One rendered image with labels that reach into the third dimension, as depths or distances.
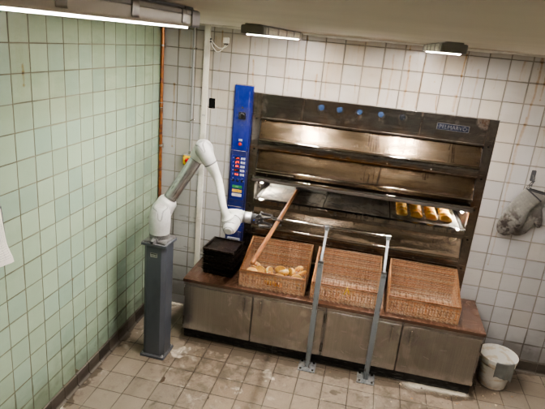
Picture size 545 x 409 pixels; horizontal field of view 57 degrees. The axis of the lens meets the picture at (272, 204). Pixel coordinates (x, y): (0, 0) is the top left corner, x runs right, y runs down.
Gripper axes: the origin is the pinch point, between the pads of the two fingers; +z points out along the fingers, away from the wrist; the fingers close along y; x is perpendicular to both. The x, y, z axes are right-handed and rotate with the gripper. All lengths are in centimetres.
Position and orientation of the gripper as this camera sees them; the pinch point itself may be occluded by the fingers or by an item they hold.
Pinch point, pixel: (276, 221)
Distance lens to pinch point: 391.0
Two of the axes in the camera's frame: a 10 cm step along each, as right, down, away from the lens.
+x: -2.1, 2.9, -9.3
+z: 9.7, 1.5, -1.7
